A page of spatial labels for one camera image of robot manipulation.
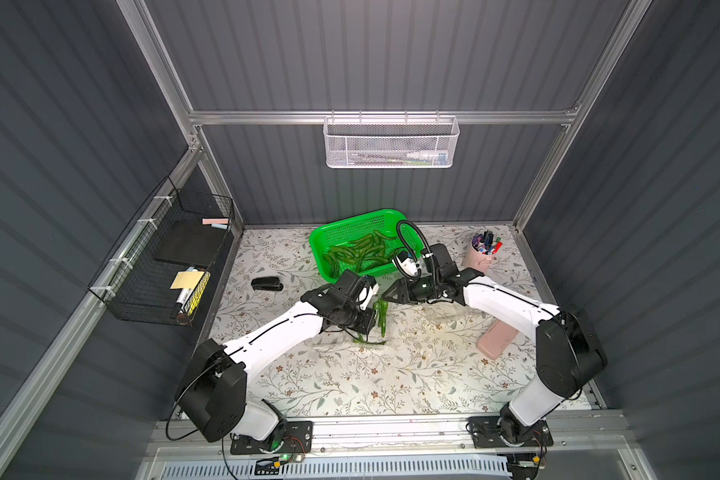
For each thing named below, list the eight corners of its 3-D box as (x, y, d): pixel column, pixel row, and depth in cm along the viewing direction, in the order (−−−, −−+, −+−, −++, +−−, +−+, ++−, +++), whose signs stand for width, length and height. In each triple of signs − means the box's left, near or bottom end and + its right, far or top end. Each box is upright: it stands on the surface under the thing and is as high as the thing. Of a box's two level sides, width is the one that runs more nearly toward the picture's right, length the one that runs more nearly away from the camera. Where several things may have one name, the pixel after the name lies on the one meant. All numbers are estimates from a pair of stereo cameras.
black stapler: (252, 290, 104) (249, 285, 101) (255, 282, 106) (252, 277, 104) (281, 290, 104) (279, 285, 101) (283, 282, 106) (281, 277, 103)
